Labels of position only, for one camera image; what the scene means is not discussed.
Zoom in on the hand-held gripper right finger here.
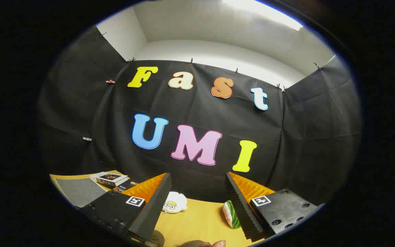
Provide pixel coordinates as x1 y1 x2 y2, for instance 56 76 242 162
225 172 325 240

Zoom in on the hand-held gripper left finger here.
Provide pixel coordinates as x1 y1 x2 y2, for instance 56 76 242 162
79 173 172 246

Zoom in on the grey fabric storage box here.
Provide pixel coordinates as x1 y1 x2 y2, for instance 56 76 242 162
54 178 108 208

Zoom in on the watermelon slice plush toy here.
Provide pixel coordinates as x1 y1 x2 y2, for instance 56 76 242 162
222 200 242 229

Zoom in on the white plush toy with eyes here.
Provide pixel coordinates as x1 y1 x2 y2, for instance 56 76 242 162
162 191 188 215

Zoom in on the white bordered portrait book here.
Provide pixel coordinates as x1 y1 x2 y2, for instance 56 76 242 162
89 172 129 187

